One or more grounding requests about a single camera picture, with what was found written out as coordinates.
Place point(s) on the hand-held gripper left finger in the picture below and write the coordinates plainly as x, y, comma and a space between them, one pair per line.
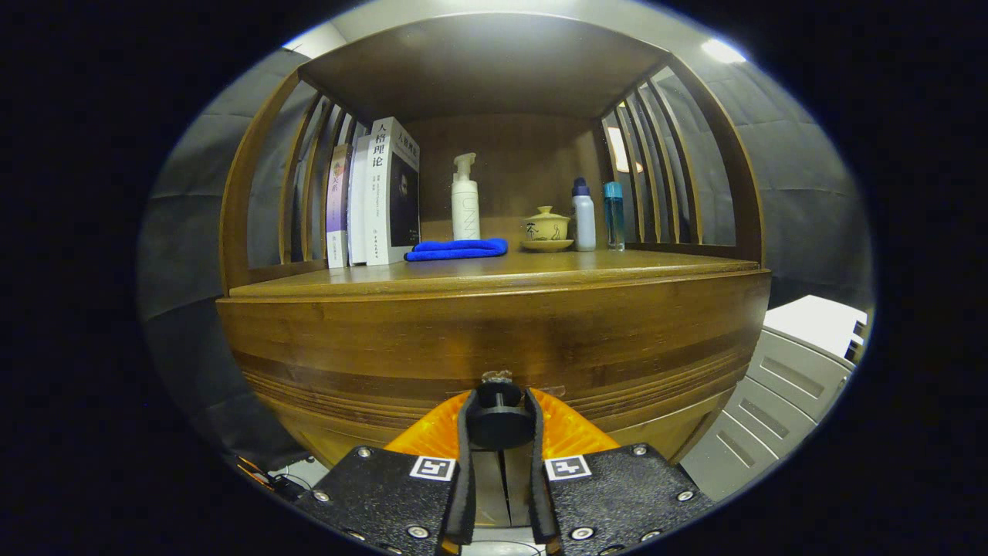
386, 494

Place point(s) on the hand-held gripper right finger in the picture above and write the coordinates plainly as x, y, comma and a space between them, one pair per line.
617, 494

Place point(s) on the black drawer knob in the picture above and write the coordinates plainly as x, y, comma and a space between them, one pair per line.
500, 423

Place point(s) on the brown wooden countertop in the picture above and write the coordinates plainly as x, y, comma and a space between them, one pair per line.
540, 266

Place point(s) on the brown wooden cabinet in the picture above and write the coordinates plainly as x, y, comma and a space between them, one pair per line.
486, 69

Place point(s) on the white plastic storage unit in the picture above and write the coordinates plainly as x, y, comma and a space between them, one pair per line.
772, 386

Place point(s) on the blue folded cloth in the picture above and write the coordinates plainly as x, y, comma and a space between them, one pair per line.
455, 249

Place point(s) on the white bottle with blue cap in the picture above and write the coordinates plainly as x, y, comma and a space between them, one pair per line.
584, 224

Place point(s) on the clear blue bottle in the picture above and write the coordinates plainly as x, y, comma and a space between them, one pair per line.
614, 220

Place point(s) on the beige lidded teacup with saucer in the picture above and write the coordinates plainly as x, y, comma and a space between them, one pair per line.
546, 228

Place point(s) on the purple book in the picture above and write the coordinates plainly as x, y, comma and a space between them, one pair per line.
337, 208

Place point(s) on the white pump bottle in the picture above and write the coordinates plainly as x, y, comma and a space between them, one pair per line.
465, 208

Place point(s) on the small ceiling light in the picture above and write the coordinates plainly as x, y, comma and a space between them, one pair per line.
722, 51

